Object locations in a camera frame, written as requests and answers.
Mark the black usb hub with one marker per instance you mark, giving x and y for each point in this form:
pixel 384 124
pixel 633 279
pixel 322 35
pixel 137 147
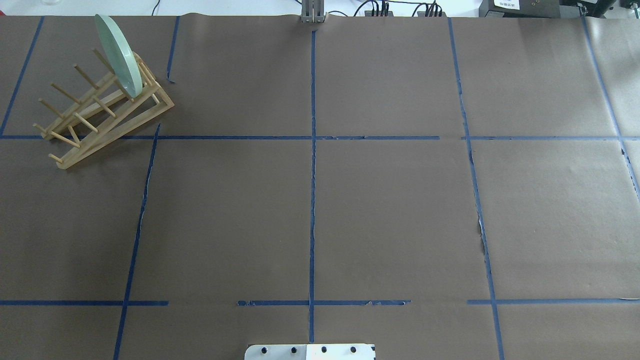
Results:
pixel 429 10
pixel 379 9

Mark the light green ceramic plate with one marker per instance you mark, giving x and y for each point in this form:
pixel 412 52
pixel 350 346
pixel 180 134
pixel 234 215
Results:
pixel 119 54

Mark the left black usb hub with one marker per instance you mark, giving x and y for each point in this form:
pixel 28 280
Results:
pixel 379 9

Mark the black computer box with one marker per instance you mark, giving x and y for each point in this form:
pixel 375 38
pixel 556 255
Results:
pixel 548 9

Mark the wooden dish rack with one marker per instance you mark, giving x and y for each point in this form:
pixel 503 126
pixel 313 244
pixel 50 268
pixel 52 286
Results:
pixel 105 113

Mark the right black usb hub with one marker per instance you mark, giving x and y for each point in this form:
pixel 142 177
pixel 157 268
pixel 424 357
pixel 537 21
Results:
pixel 429 10

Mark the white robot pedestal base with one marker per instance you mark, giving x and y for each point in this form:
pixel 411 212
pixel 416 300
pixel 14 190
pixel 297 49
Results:
pixel 311 351

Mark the grey aluminium frame post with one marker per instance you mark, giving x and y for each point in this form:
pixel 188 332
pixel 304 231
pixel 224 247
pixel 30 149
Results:
pixel 312 11

